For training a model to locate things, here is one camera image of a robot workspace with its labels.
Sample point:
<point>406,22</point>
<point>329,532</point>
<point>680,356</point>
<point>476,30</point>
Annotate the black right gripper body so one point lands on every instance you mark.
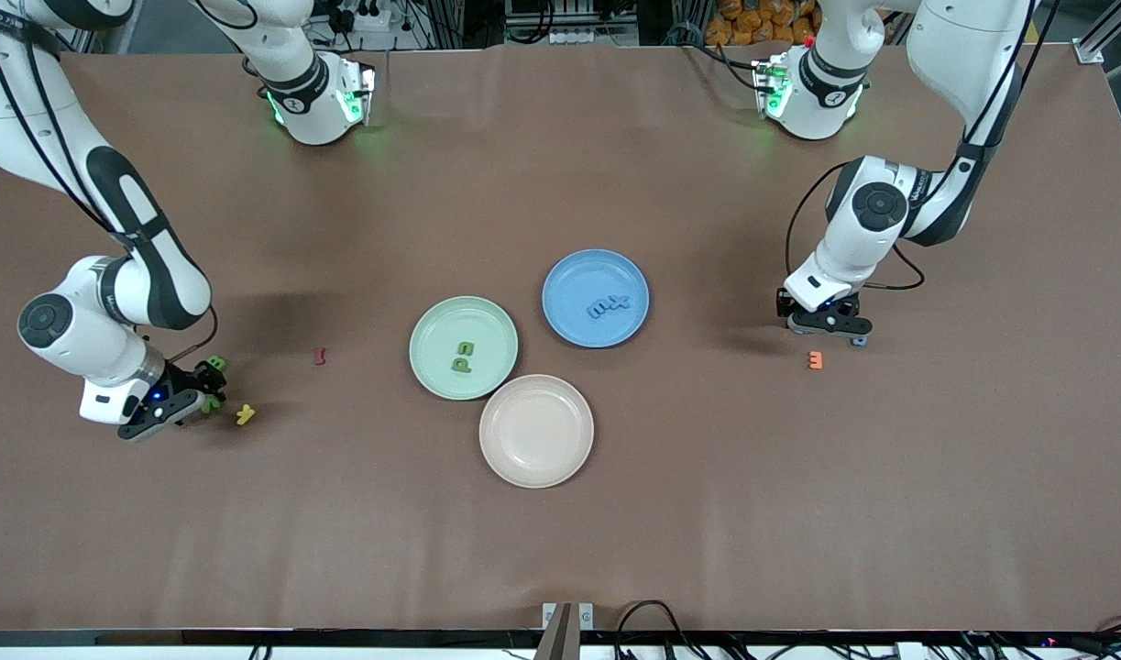
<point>183,378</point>

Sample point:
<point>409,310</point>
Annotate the green foam letter N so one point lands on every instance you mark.
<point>212,405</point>

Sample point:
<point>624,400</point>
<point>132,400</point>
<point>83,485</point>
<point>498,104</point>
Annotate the blue foam letter X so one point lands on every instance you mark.
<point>620,303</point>

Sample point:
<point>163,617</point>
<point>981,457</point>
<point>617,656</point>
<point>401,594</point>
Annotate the blue foam letter M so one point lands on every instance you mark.
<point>599,310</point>

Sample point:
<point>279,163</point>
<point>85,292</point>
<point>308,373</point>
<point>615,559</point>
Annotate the green foam letter P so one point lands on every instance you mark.
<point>459,366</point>

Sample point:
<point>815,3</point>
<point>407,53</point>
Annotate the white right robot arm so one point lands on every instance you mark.
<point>93,353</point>

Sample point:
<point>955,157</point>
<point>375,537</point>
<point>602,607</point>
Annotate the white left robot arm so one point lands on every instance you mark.
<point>835,266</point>

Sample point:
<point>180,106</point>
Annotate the yellow foam letter K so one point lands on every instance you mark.
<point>246,414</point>

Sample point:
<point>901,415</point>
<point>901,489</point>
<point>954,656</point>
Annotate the blue plate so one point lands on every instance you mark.
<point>578,275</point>

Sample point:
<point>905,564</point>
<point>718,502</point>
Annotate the green plate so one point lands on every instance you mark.
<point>491,376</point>

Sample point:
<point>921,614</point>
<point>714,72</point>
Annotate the beige plate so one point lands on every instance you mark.
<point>536,431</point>

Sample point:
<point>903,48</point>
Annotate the bag of orange fruit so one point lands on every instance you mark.
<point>752,23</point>

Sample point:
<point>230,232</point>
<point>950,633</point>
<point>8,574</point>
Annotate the matte table cover sheet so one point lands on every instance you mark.
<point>560,550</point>

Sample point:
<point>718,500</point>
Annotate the white power strip with plugs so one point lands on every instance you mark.
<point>369,18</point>

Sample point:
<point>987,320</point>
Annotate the black table edge rail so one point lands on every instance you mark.
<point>340,637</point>

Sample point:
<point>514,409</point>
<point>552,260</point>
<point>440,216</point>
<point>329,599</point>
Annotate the aluminium frame post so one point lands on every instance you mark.
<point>1096,44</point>

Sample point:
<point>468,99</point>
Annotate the metal bracket with post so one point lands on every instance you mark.
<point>586,616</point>

